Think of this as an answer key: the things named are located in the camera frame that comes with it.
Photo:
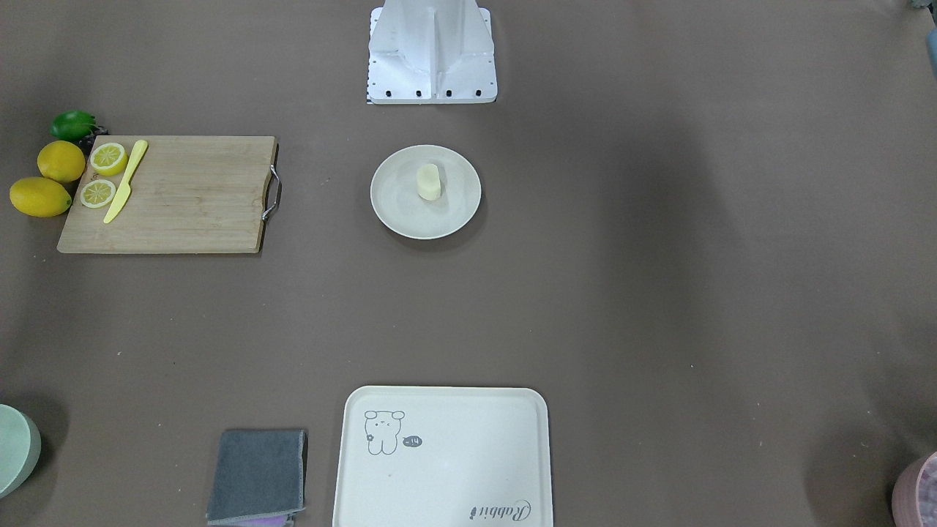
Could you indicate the cream round plate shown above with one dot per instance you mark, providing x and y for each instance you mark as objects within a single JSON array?
[{"x": 394, "y": 197}]

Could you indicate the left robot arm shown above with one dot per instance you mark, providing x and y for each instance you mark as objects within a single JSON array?
[{"x": 931, "y": 46}]

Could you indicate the cream rectangular tray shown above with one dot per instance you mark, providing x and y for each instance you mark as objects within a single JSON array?
[{"x": 444, "y": 456}]

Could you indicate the grey folded cloth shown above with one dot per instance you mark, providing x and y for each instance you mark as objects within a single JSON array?
[{"x": 259, "y": 478}]

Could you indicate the wooden cutting board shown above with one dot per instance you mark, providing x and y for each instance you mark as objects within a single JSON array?
[{"x": 191, "y": 194}]

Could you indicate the yellow plastic knife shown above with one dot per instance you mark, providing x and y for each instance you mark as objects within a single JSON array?
[{"x": 124, "y": 190}]

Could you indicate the lemon half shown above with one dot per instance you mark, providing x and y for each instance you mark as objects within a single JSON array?
[
  {"x": 97, "y": 193},
  {"x": 109, "y": 159}
]

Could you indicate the green lime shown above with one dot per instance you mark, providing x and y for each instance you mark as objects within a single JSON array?
[{"x": 73, "y": 125}]

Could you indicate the yellow lemon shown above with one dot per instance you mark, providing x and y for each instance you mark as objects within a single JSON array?
[
  {"x": 40, "y": 197},
  {"x": 61, "y": 161}
]

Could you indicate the mint green bowl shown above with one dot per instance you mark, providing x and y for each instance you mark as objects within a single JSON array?
[{"x": 20, "y": 448}]

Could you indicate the pink ribbed bowl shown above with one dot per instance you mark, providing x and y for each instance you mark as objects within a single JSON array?
[{"x": 914, "y": 494}]

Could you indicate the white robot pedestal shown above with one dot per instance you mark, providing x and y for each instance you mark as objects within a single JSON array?
[{"x": 431, "y": 53}]

